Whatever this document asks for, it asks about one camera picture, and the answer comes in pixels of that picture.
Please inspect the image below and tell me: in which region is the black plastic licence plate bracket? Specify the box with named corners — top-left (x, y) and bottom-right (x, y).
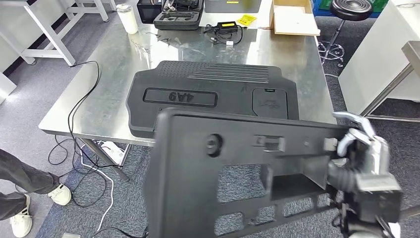
top-left (143, 108), bottom-right (358, 238)

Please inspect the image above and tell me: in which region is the white table frame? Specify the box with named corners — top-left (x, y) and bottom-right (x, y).
top-left (60, 0), bottom-right (117, 23)
top-left (0, 0), bottom-right (77, 66)

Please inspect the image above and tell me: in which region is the black foam tray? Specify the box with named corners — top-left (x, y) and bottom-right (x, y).
top-left (153, 11), bottom-right (204, 31)

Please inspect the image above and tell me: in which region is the white power cable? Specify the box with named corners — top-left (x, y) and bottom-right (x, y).
top-left (79, 144), bottom-right (115, 231)

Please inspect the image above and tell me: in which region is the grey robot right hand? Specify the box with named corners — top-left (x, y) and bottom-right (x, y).
top-left (333, 112), bottom-right (391, 184)

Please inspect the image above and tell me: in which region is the black case with controller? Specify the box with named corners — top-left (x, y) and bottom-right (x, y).
top-left (161, 0), bottom-right (205, 14)

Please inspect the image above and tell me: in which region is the stainless steel workbench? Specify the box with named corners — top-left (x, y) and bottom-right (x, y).
top-left (38, 24), bottom-right (337, 183)

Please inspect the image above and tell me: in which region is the black adapter cable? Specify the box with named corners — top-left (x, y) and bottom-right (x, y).
top-left (203, 23), bottom-right (244, 46)

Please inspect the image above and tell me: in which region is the yellow packet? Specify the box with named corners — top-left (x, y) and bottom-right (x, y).
top-left (237, 14), bottom-right (258, 28)

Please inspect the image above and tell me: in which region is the black round stool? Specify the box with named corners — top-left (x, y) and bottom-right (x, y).
top-left (317, 0), bottom-right (374, 68)

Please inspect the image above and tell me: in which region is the cardboard box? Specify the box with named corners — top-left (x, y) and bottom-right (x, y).
top-left (269, 0), bottom-right (321, 37)

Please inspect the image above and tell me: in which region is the white cabinet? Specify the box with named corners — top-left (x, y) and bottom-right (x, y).
top-left (338, 0), bottom-right (420, 116)

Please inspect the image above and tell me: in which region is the person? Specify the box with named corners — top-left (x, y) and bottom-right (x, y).
top-left (0, 148), bottom-right (72, 238)

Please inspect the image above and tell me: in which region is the black engine cover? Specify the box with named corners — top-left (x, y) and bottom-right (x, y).
top-left (125, 60), bottom-right (300, 139)

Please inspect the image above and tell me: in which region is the tangled black floor cable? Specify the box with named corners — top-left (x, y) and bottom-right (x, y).
top-left (14, 134), bottom-right (109, 208)

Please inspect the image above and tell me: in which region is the stainless steel table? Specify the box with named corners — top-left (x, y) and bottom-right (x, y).
top-left (361, 41), bottom-right (420, 124)

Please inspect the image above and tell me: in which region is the long black cable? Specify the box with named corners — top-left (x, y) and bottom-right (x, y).
top-left (67, 60), bottom-right (124, 169)

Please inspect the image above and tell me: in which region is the cream insulated tumbler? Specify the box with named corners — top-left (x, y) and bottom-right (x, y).
top-left (116, 3), bottom-right (139, 35)

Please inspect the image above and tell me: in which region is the white power strip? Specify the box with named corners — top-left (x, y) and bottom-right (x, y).
top-left (100, 142), bottom-right (125, 165)

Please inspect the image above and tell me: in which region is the black adapter with yellow label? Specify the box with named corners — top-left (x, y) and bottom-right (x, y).
top-left (217, 21), bottom-right (239, 34)

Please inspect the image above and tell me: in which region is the black box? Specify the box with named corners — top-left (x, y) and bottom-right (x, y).
top-left (137, 0), bottom-right (162, 24)

